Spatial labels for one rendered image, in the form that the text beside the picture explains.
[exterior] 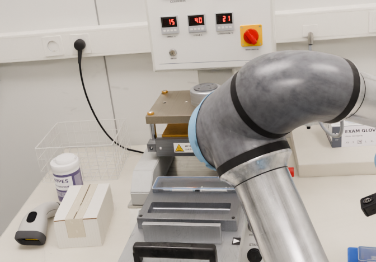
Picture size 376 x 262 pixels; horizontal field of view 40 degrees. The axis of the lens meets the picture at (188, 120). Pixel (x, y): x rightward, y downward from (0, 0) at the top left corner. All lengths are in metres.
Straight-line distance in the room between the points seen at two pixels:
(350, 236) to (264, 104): 0.76
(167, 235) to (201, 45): 0.56
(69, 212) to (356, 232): 0.75
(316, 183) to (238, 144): 0.89
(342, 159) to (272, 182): 0.93
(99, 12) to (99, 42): 0.11
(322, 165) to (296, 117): 0.94
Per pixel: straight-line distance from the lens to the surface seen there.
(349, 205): 1.50
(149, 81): 1.87
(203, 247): 0.91
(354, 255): 1.32
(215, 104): 0.74
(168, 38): 1.37
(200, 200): 1.07
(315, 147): 1.72
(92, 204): 1.43
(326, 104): 0.70
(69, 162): 1.57
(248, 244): 1.17
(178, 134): 1.22
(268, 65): 0.69
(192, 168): 1.33
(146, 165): 1.22
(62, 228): 1.41
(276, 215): 0.73
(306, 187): 1.58
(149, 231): 1.00
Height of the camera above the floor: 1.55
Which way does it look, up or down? 22 degrees down
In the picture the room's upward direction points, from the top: 6 degrees counter-clockwise
